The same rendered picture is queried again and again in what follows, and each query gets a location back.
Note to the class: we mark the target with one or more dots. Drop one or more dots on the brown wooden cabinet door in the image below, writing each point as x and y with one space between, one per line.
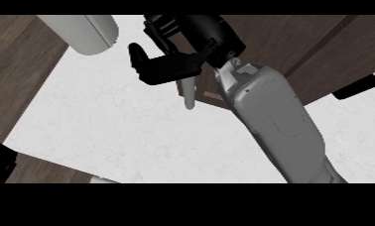
282 38

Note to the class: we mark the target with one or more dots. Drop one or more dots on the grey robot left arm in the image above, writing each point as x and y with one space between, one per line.
83 33

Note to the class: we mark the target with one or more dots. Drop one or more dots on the brown wooden cabinet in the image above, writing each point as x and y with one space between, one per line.
341 58

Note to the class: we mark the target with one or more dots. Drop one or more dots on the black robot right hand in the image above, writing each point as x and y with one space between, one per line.
169 68

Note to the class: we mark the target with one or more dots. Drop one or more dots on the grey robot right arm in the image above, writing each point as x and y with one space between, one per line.
273 117

